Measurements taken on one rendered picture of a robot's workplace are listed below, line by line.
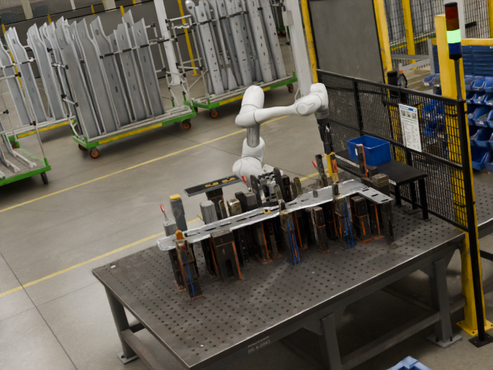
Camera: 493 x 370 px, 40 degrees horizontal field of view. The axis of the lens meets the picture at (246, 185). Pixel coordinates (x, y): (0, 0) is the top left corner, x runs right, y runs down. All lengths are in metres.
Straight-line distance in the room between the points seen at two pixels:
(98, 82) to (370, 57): 5.49
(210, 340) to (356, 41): 3.91
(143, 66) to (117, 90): 0.60
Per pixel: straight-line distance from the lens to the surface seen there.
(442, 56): 4.00
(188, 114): 11.18
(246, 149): 4.95
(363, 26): 6.57
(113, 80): 11.24
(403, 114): 4.43
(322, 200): 4.23
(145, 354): 4.55
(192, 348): 3.54
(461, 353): 4.43
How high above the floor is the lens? 2.51
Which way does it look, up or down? 18 degrees down
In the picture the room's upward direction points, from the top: 12 degrees counter-clockwise
